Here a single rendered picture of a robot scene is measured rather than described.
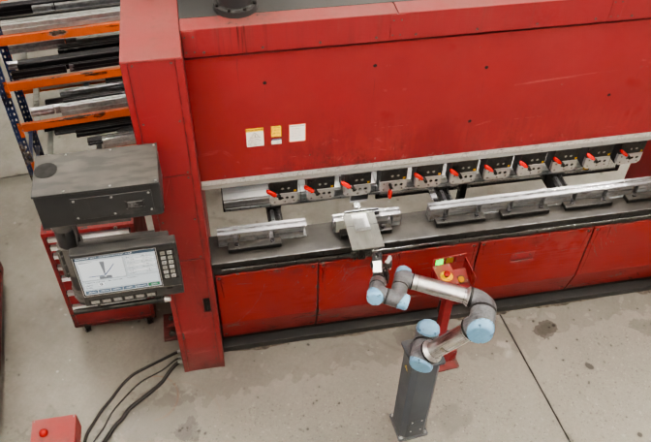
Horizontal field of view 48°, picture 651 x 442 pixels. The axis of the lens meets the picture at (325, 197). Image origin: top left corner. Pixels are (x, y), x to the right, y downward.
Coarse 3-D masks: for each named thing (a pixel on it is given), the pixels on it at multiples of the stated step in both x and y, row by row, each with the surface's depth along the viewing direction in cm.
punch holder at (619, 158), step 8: (616, 144) 420; (624, 144) 414; (632, 144) 415; (640, 144) 416; (616, 152) 421; (632, 152) 419; (640, 152) 421; (616, 160) 422; (624, 160) 423; (632, 160) 424
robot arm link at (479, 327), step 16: (480, 304) 330; (464, 320) 332; (480, 320) 323; (448, 336) 340; (464, 336) 331; (480, 336) 325; (416, 352) 354; (432, 352) 347; (448, 352) 344; (416, 368) 356
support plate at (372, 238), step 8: (344, 216) 415; (368, 216) 415; (352, 224) 411; (376, 224) 411; (352, 232) 407; (360, 232) 407; (368, 232) 407; (376, 232) 407; (352, 240) 402; (360, 240) 402; (368, 240) 402; (376, 240) 402; (352, 248) 398; (360, 248) 398; (368, 248) 399
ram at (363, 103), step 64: (192, 64) 324; (256, 64) 331; (320, 64) 337; (384, 64) 344; (448, 64) 351; (512, 64) 358; (576, 64) 366; (640, 64) 373; (320, 128) 364; (384, 128) 372; (448, 128) 380; (512, 128) 389; (576, 128) 398; (640, 128) 407
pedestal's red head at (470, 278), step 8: (464, 256) 420; (448, 264) 420; (464, 264) 423; (432, 272) 420; (440, 272) 416; (456, 272) 421; (464, 272) 422; (472, 272) 414; (456, 280) 412; (472, 280) 416
